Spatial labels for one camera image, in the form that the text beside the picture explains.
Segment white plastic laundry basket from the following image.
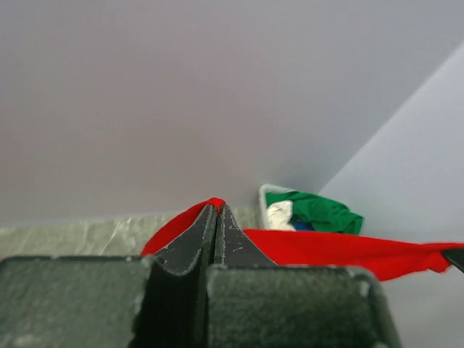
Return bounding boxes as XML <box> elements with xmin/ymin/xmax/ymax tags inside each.
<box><xmin>258</xmin><ymin>183</ymin><xmax>293</xmax><ymax>230</ymax></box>

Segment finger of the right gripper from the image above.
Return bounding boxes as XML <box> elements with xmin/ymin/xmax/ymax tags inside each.
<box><xmin>442</xmin><ymin>248</ymin><xmax>464</xmax><ymax>273</ymax></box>

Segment blue t-shirt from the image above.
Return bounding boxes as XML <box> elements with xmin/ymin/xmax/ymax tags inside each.
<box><xmin>291</xmin><ymin>220</ymin><xmax>313</xmax><ymax>231</ymax></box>

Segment green t-shirt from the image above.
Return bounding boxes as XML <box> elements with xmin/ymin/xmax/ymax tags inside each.
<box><xmin>266</xmin><ymin>191</ymin><xmax>364</xmax><ymax>235</ymax></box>

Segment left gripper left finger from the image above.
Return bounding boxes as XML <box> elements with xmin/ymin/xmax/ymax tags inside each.
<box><xmin>154</xmin><ymin>204</ymin><xmax>217</xmax><ymax>276</ymax></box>

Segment red t-shirt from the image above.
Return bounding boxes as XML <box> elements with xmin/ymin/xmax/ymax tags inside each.
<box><xmin>141</xmin><ymin>197</ymin><xmax>463</xmax><ymax>281</ymax></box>

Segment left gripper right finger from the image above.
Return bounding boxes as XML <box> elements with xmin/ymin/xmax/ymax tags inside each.
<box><xmin>213</xmin><ymin>204</ymin><xmax>276</xmax><ymax>267</ymax></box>

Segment white t-shirt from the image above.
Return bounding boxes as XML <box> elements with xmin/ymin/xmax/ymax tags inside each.
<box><xmin>266</xmin><ymin>200</ymin><xmax>296</xmax><ymax>231</ymax></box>

